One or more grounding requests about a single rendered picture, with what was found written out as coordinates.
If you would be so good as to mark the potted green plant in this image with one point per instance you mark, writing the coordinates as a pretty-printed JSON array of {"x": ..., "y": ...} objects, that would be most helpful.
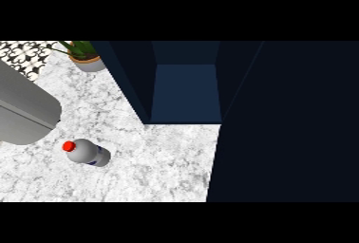
[{"x": 84, "y": 58}]

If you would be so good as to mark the dark blue cabinet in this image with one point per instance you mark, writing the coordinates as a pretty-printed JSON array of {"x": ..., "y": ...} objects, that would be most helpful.
[{"x": 185, "y": 91}]

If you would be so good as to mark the red-capped grey water bottle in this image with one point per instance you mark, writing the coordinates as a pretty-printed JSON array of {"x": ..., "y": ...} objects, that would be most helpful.
[{"x": 84, "y": 153}]

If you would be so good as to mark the grey rounded appliance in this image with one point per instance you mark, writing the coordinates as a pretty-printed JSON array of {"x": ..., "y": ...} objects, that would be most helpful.
[{"x": 22, "y": 110}]

